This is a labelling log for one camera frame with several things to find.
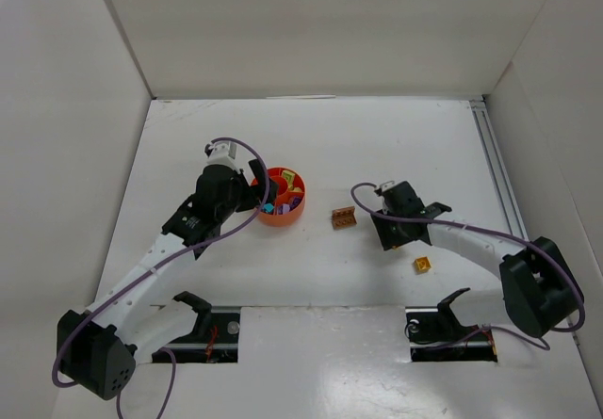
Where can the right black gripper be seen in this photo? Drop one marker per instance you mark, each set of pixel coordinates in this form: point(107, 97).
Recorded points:
point(391, 232)

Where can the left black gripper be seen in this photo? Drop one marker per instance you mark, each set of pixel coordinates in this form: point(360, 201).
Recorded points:
point(252, 186)

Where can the purple curved lego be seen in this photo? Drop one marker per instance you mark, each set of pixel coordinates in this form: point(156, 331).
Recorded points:
point(283, 209)

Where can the purple small lego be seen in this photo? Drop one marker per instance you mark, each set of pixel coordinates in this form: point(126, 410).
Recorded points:
point(294, 202)

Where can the brown long lego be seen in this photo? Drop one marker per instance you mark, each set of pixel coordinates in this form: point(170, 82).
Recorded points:
point(344, 212)
point(344, 222)

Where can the yellow small lego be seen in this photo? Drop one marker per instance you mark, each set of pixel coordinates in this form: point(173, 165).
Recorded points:
point(422, 264)

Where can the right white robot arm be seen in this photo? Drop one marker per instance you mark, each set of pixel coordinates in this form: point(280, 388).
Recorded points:
point(539, 291)

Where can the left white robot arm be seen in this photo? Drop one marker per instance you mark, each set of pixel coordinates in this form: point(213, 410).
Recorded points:
point(100, 348)

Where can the orange round divided container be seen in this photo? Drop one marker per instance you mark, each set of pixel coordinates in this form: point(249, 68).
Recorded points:
point(283, 196)

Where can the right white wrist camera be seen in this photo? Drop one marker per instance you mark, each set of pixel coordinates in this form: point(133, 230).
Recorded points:
point(384, 187)

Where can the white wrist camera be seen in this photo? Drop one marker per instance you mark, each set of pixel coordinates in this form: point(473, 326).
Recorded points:
point(384, 187)
point(221, 153)

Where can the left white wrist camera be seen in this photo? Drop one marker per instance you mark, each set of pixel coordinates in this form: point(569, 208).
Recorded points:
point(221, 153)

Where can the aluminium rail right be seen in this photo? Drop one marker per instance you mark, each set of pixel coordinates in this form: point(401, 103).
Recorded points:
point(503, 186)

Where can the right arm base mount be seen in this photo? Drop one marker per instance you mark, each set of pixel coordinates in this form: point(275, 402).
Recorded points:
point(436, 335)

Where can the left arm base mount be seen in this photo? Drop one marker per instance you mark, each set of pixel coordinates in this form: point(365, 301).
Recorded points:
point(214, 336)

